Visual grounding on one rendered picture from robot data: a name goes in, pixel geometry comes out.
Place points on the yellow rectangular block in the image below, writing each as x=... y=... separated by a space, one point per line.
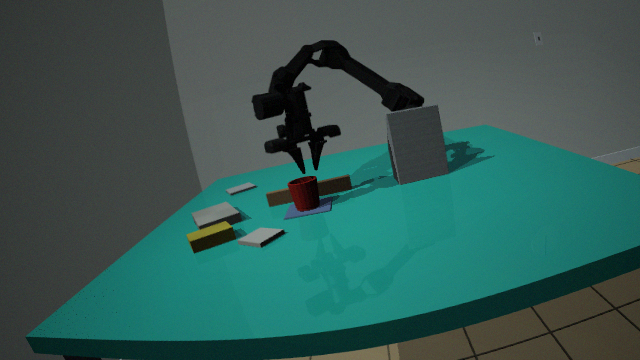
x=211 y=236

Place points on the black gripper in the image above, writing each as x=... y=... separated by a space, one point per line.
x=299 y=125

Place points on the dark red cup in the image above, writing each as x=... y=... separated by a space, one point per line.
x=304 y=192

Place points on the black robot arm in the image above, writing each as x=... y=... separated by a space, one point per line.
x=282 y=96

